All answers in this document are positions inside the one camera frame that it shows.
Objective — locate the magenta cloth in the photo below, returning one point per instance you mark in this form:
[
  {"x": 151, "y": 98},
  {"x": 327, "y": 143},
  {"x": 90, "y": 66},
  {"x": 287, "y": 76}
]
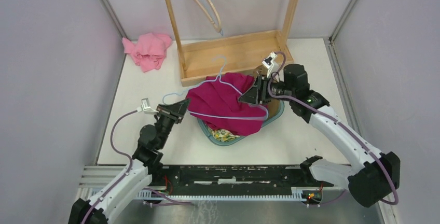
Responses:
[{"x": 214, "y": 98}]

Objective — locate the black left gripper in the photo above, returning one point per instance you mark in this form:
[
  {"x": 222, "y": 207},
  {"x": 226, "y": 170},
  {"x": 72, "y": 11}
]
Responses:
[{"x": 175, "y": 112}]

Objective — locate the brown skirt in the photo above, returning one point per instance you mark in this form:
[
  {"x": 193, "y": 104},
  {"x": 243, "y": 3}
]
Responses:
[{"x": 273, "y": 105}]

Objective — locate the yellow patterned cloth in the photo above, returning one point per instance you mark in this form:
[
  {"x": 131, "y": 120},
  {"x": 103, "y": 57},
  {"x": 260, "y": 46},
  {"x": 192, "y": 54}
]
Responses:
[{"x": 223, "y": 135}]

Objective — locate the white slotted cable duct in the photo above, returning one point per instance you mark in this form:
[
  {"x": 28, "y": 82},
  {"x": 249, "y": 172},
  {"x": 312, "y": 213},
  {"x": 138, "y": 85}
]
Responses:
[{"x": 295, "y": 196}]

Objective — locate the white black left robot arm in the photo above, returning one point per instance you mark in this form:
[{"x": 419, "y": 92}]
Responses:
[{"x": 106, "y": 205}]

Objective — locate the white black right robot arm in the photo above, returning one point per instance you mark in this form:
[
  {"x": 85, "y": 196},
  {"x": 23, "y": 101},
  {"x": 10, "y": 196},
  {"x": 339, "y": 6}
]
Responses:
[{"x": 371, "y": 176}]

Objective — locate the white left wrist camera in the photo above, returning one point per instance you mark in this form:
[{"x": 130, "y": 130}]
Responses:
[{"x": 146, "y": 107}]

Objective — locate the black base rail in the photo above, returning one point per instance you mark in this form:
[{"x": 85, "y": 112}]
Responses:
[{"x": 232, "y": 180}]

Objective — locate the teal plastic basket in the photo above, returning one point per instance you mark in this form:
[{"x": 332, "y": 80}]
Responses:
[{"x": 206, "y": 132}]

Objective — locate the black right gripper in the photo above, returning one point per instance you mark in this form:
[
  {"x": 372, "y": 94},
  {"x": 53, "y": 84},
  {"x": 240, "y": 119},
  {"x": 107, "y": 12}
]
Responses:
[{"x": 258, "y": 93}]

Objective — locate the wooden clothes rack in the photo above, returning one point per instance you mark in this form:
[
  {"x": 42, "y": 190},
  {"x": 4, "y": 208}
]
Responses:
[{"x": 243, "y": 52}]

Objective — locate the pink crumpled cloth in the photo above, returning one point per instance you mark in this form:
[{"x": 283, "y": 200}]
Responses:
[{"x": 149, "y": 52}]

